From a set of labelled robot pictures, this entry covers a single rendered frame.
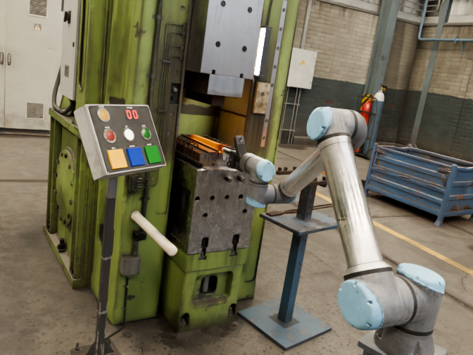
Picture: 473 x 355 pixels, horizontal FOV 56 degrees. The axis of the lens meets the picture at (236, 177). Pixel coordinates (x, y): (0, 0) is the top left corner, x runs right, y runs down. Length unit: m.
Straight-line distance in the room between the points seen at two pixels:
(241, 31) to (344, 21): 8.00
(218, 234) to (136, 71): 0.90
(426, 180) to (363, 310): 4.39
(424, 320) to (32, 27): 6.55
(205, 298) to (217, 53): 1.30
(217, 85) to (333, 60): 7.96
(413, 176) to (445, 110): 5.18
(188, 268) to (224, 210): 0.35
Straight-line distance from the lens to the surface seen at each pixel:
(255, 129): 2.54
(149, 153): 1.91
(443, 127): 10.86
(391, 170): 5.97
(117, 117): 1.87
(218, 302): 2.57
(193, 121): 2.71
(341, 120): 1.58
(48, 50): 7.29
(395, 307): 1.44
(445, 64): 11.06
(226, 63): 2.22
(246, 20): 2.27
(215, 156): 2.26
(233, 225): 2.38
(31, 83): 7.29
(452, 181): 5.53
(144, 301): 2.58
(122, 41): 2.53
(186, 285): 2.40
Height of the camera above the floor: 1.41
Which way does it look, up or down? 14 degrees down
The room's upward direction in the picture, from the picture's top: 8 degrees clockwise
